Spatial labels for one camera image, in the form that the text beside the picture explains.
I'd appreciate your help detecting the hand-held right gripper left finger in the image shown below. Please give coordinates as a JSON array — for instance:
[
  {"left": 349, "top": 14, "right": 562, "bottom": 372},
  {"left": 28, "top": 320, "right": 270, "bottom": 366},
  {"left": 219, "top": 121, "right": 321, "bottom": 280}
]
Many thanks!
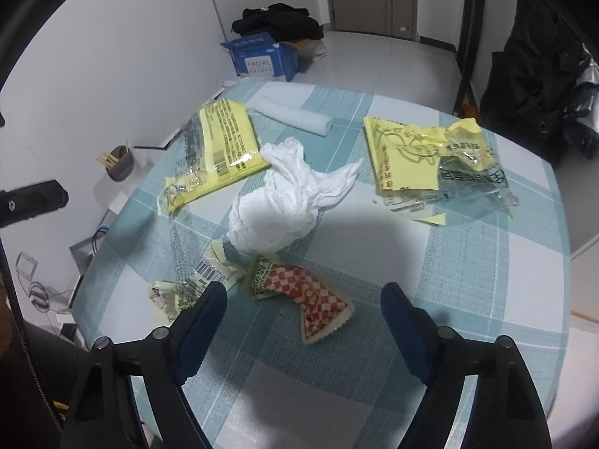
[{"left": 61, "top": 281, "right": 228, "bottom": 449}]

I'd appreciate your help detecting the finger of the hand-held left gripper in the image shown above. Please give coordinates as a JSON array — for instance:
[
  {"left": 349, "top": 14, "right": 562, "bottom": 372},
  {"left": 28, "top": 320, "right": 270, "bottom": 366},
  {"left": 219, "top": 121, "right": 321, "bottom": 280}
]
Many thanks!
[{"left": 0, "top": 180, "right": 70, "bottom": 228}]

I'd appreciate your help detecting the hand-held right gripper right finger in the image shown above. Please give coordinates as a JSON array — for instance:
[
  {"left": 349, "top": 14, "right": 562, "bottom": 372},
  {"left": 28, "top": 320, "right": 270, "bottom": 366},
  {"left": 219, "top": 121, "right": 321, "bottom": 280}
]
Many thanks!
[{"left": 380, "top": 283, "right": 548, "bottom": 449}]

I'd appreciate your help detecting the small yellow barcode wrapper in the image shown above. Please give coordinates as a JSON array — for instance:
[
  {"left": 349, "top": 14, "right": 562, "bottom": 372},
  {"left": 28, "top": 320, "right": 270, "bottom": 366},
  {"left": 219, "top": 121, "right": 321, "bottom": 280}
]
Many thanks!
[{"left": 149, "top": 238, "right": 247, "bottom": 323}]

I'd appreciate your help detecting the red checked wrapper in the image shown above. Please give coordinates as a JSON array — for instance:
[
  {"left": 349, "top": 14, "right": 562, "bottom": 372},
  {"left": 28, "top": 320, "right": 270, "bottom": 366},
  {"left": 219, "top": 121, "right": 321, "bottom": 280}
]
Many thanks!
[{"left": 247, "top": 253, "right": 354, "bottom": 344}]

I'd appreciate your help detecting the white tissue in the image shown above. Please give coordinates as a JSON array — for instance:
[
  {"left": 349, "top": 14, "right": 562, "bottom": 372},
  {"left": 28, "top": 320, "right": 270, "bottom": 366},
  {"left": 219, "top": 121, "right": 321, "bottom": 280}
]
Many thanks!
[{"left": 227, "top": 137, "right": 366, "bottom": 252}]

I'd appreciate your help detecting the yellow wrapper with line drawing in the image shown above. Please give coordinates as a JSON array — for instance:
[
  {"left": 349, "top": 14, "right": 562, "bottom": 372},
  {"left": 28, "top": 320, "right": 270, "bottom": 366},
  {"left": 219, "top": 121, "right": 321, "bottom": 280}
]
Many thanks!
[{"left": 364, "top": 116, "right": 519, "bottom": 226}]

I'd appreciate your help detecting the large yellow text-printed wrapper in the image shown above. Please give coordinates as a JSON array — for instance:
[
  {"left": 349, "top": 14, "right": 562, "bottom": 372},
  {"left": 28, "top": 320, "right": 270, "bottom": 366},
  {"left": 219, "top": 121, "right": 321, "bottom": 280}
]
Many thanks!
[{"left": 158, "top": 98, "right": 272, "bottom": 216}]

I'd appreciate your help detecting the white paper strip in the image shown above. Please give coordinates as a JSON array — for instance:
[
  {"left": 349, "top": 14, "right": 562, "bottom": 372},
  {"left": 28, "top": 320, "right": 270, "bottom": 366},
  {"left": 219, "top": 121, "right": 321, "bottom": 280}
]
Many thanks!
[{"left": 253, "top": 96, "right": 334, "bottom": 137}]

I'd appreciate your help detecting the clear plastic box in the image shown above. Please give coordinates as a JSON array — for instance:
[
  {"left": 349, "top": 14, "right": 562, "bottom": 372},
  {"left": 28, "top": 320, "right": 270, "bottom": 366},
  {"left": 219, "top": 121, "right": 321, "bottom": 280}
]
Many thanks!
[{"left": 14, "top": 253, "right": 40, "bottom": 281}]

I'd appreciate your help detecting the bundle of wooden chopsticks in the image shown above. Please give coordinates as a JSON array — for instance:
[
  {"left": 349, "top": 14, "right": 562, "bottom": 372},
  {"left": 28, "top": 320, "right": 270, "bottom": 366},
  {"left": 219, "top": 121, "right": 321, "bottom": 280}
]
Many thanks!
[{"left": 97, "top": 138, "right": 129, "bottom": 168}]

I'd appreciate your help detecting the teal checked tablecloth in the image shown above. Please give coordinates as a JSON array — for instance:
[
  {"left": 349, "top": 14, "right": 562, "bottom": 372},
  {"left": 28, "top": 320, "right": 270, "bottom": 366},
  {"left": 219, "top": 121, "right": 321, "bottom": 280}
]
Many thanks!
[{"left": 70, "top": 80, "right": 572, "bottom": 449}]

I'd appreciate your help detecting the grey white cup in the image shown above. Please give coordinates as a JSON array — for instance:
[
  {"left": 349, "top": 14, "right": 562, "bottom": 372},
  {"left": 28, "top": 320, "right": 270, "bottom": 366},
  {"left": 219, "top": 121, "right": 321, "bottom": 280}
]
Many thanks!
[{"left": 107, "top": 146, "right": 137, "bottom": 182}]

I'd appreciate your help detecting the blue cardboard box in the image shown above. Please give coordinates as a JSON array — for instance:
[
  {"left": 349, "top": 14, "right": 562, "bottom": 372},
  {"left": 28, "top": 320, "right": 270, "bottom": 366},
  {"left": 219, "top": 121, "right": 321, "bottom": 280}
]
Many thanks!
[{"left": 220, "top": 33, "right": 300, "bottom": 82}]

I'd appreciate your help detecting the black backpack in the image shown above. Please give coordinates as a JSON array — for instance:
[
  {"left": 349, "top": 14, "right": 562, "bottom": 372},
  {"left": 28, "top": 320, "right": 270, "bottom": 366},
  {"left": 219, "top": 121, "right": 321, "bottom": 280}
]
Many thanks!
[{"left": 480, "top": 0, "right": 590, "bottom": 164}]

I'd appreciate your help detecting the silver blue folded umbrella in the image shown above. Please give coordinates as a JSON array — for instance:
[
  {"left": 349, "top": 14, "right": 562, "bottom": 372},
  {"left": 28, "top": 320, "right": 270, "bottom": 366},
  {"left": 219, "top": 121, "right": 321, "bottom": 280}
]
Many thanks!
[{"left": 568, "top": 44, "right": 599, "bottom": 160}]

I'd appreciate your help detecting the pile of black clothes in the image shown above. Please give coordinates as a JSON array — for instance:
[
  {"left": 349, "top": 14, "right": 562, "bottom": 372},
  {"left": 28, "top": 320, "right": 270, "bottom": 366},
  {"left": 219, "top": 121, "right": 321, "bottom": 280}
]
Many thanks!
[{"left": 231, "top": 3, "right": 325, "bottom": 43}]

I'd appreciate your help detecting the black cable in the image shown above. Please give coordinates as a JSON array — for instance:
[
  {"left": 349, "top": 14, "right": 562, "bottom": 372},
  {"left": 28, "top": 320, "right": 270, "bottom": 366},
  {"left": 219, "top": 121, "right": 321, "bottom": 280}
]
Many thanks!
[{"left": 25, "top": 281, "right": 76, "bottom": 312}]

